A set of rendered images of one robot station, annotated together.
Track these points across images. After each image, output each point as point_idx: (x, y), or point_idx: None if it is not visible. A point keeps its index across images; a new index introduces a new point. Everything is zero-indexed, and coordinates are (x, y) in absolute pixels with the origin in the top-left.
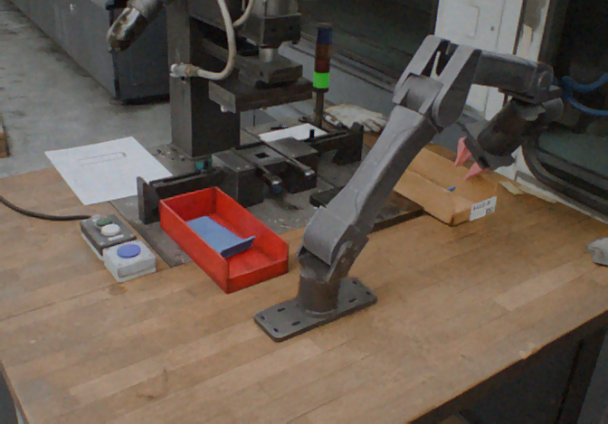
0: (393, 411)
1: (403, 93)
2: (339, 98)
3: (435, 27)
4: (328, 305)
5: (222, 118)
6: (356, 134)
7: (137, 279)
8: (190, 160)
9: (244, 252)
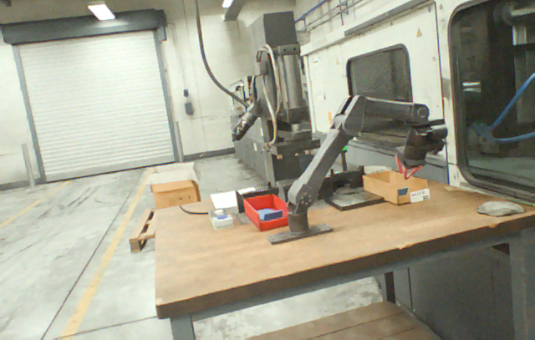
0: (311, 263)
1: (333, 123)
2: None
3: None
4: (301, 228)
5: (290, 170)
6: (359, 170)
7: (224, 229)
8: None
9: (277, 218)
